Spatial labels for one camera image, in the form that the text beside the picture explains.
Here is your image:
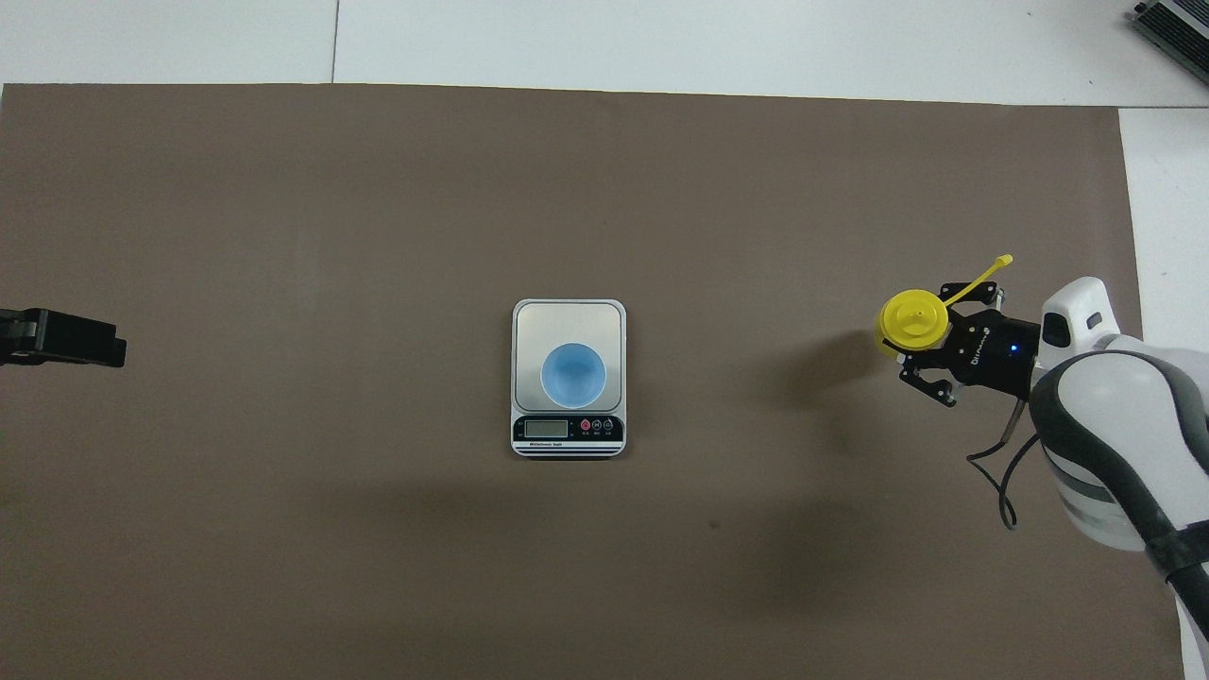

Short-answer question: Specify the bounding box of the silver digital kitchen scale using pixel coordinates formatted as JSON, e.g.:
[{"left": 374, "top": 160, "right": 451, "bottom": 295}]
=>
[{"left": 511, "top": 299, "right": 627, "bottom": 459}]

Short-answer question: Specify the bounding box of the brown table mat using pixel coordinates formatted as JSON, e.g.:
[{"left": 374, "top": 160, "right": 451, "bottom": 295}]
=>
[{"left": 0, "top": 83, "right": 1186, "bottom": 680}]

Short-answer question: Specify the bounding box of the light blue plastic cup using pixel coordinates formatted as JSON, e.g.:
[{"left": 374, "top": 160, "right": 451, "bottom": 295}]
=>
[{"left": 539, "top": 342, "right": 608, "bottom": 410}]

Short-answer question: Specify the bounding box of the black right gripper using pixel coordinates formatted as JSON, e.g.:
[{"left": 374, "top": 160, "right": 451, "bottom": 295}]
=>
[{"left": 897, "top": 280, "right": 1042, "bottom": 409}]

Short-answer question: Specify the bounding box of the yellow squeeze bottle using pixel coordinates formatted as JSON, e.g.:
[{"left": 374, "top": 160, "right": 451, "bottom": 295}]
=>
[{"left": 876, "top": 253, "right": 1014, "bottom": 358}]

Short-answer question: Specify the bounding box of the grey ribbed metal device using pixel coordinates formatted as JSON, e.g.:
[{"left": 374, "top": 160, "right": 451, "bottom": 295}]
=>
[{"left": 1132, "top": 0, "right": 1209, "bottom": 88}]

